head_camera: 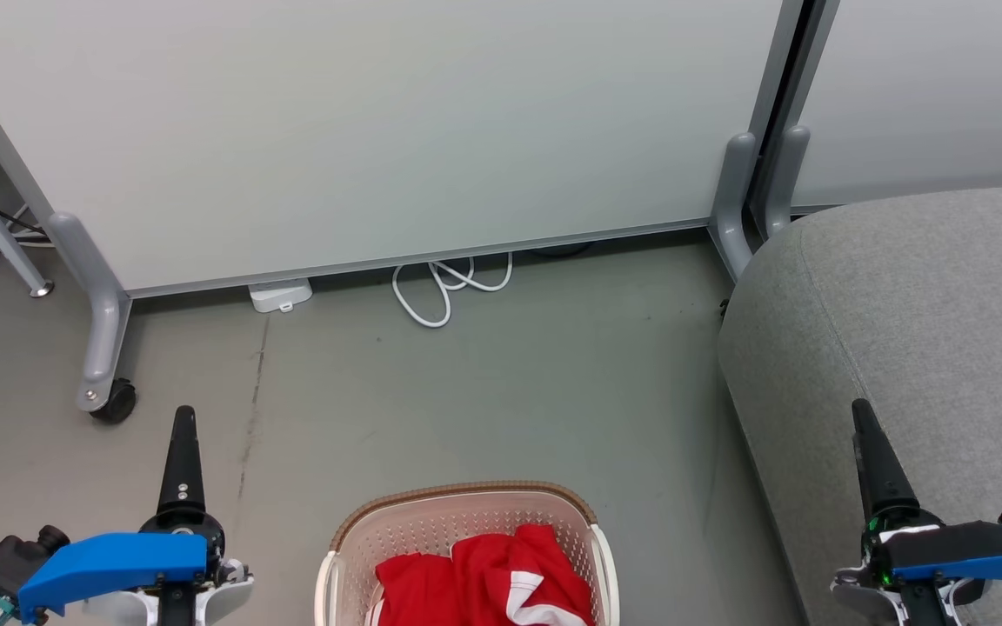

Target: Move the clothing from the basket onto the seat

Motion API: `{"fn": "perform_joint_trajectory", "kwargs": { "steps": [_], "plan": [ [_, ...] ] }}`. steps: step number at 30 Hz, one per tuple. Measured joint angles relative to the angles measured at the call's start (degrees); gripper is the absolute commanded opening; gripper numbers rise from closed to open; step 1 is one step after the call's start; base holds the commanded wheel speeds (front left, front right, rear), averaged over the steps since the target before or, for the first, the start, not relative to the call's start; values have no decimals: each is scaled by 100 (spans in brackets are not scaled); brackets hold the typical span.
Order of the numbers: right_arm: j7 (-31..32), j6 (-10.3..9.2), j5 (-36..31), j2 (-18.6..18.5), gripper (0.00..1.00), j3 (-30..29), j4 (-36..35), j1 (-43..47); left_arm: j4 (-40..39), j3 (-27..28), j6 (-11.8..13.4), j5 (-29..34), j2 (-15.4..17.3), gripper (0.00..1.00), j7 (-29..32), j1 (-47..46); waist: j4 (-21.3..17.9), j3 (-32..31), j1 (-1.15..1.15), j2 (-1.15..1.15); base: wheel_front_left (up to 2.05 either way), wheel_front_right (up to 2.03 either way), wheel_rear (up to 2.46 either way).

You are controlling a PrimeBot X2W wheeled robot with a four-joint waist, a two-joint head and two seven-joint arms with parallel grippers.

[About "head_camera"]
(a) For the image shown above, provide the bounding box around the white power adapter box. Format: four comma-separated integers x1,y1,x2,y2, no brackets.
247,278,314,315

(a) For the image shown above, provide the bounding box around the narrow white partition grey frame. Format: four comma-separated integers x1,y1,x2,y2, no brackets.
760,0,1002,240

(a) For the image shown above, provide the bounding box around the white looped cable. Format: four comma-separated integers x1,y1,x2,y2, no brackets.
391,252,515,330

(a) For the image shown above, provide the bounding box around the grey fabric sofa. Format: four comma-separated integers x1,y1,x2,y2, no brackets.
718,183,1002,626

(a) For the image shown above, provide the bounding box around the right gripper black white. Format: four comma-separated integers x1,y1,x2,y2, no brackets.
832,398,989,626

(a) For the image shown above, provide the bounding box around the wide white partition grey frame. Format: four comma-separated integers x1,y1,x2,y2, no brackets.
0,0,806,414

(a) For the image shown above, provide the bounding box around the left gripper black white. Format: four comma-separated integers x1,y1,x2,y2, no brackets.
82,405,255,626

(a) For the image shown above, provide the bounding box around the cream perforated laundry basket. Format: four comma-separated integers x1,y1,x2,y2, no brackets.
315,481,620,626

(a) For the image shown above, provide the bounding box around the black caster wheel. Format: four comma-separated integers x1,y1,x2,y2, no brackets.
88,377,138,426

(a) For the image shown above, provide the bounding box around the red and white garment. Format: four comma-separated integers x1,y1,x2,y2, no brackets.
371,523,598,626

